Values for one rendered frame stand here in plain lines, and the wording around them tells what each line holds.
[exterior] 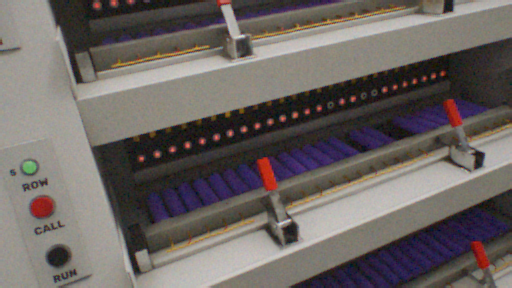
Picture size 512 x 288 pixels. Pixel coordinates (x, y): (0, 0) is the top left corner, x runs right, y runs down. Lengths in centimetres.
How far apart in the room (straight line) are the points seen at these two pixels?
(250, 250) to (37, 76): 26
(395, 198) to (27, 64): 40
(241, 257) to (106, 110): 20
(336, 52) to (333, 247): 21
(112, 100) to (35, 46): 7
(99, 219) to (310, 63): 25
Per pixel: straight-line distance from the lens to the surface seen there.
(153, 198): 51
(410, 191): 51
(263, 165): 42
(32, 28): 38
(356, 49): 46
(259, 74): 40
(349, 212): 47
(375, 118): 64
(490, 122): 68
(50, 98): 37
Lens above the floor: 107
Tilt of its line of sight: 7 degrees down
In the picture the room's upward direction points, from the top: 14 degrees counter-clockwise
